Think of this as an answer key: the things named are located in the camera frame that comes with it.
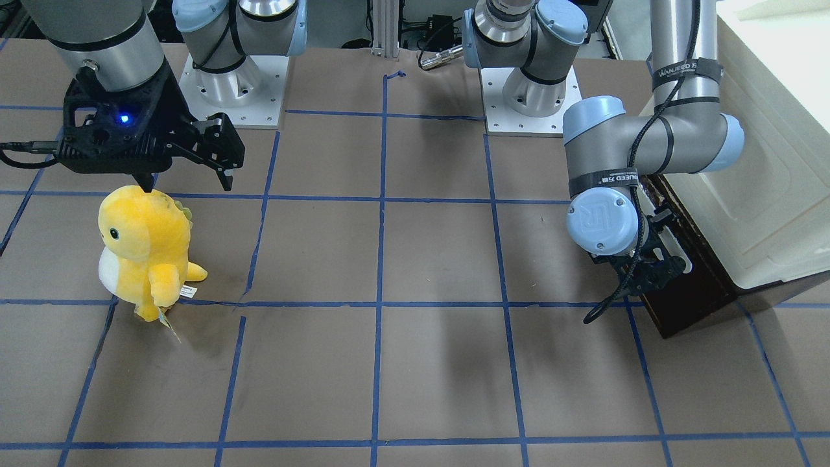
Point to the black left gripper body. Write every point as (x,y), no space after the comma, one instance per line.
(656,241)

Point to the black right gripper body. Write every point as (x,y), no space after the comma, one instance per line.
(176,106)

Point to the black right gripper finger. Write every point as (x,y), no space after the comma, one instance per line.
(146,181)
(214,143)

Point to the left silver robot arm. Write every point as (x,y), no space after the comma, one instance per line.
(607,149)

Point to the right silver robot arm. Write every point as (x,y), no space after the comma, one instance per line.
(117,39)

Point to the dark wooden drawer cabinet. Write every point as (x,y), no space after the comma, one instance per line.
(706,295)

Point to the yellow plush toy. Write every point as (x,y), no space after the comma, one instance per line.
(146,258)

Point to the cream plastic storage box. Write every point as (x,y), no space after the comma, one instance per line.
(767,215)

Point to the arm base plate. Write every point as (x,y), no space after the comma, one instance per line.
(251,96)
(515,106)

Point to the aluminium frame post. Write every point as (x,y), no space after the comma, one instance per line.
(385,28)

